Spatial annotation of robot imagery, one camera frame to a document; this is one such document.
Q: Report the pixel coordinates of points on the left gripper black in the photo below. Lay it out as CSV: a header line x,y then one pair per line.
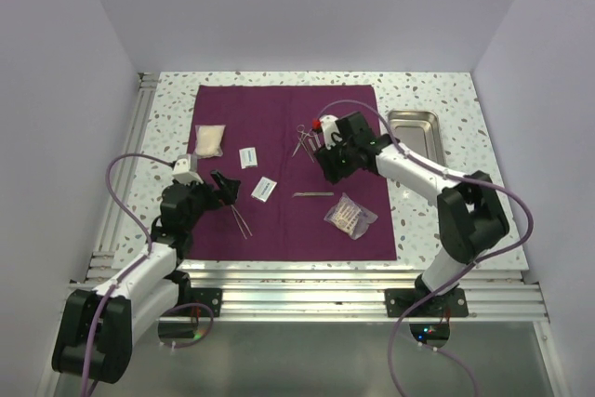
x,y
229,187

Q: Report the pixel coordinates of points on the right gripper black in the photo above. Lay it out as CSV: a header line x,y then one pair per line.
x,y
325,157

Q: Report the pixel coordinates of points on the white sachet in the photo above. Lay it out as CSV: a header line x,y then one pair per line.
x,y
263,189
248,157

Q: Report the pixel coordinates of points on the steel forceps with ring handles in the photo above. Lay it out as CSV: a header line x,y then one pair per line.
x,y
305,142

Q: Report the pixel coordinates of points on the clear bag printed pack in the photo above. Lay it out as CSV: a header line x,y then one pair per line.
x,y
350,217

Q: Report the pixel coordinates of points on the steel instrument tray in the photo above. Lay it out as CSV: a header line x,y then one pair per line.
x,y
420,132

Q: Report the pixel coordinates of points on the curved steel tweezers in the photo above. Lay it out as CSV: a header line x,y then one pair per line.
x,y
312,194

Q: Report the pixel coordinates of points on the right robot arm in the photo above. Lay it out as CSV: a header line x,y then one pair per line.
x,y
471,219

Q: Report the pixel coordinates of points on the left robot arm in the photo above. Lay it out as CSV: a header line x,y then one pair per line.
x,y
100,326

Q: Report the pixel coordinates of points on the white gauze packet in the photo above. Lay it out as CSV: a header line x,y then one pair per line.
x,y
208,140

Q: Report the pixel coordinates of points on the purple cloth mat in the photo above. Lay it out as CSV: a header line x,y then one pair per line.
x,y
286,228

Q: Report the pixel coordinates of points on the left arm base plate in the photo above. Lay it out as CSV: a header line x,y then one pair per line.
x,y
208,296

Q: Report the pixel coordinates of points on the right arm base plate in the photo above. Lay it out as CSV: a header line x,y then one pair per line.
x,y
408,302

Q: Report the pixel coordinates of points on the aluminium frame rails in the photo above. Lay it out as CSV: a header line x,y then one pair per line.
x,y
318,292

